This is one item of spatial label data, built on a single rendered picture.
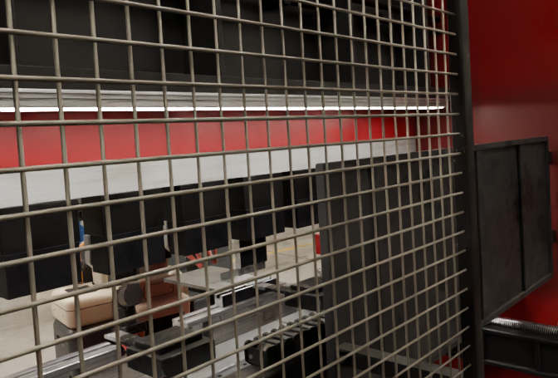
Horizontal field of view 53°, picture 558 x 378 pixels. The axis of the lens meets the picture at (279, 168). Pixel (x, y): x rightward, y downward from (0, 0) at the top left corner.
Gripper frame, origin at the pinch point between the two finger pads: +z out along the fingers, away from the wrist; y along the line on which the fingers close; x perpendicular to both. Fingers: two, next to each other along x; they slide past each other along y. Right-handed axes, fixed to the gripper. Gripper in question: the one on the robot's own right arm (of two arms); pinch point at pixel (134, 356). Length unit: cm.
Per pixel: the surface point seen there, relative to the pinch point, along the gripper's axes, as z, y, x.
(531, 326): 15, 82, 70
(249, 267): -16.7, 36.9, 19.9
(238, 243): -23.4, 39.9, 16.2
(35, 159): -46, 56, -36
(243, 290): -11.5, 37.4, 16.1
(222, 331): -3.5, 37.7, 6.8
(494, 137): -38, 67, 109
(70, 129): -51, 56, -28
